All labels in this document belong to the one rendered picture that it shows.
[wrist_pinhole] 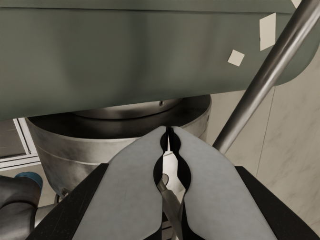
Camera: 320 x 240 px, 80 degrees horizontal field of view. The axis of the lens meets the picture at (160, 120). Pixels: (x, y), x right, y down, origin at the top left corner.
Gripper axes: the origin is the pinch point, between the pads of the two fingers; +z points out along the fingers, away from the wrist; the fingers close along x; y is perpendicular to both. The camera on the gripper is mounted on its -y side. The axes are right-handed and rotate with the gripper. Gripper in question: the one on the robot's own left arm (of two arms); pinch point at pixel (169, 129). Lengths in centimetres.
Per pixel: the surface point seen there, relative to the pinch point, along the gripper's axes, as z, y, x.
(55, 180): 9.5, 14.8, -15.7
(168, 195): 5.7, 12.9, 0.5
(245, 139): 177, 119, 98
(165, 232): 38, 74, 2
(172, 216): 3.2, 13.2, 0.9
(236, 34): 9.4, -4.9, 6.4
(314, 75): 201, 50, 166
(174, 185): 10.1, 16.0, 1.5
